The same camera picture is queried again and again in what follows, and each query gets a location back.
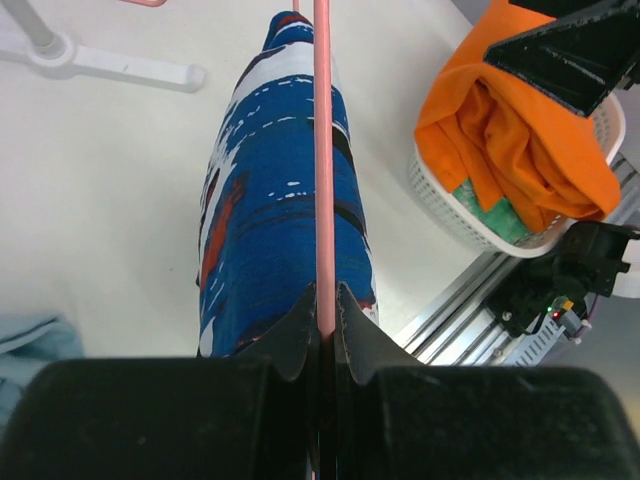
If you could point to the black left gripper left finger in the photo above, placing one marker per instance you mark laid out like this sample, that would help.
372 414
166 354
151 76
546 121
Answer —
248 416

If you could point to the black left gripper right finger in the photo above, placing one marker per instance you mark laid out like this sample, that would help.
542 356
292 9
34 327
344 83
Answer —
400 419

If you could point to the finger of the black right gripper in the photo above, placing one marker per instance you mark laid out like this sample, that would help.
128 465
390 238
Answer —
586 51

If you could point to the orange trousers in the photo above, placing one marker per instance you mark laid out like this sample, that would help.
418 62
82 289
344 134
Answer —
486 127

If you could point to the blue white patterned trousers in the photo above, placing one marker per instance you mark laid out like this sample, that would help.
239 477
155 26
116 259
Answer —
256 241

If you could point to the green white patterned trousers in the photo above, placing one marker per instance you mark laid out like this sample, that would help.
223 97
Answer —
501 219

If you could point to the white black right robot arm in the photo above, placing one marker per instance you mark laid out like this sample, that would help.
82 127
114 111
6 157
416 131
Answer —
588 259

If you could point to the light blue trousers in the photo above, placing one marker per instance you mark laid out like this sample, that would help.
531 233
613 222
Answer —
29 343

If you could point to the white perforated plastic basket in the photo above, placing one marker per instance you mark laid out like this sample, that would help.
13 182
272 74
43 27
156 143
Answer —
609 128

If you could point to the silver clothes rack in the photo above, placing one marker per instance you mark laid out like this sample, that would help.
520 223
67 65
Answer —
56 55

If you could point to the aluminium rail frame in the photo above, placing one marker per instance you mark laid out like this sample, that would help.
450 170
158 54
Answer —
458 329

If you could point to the perforated cable duct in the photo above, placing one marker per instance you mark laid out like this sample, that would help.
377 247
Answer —
532 349

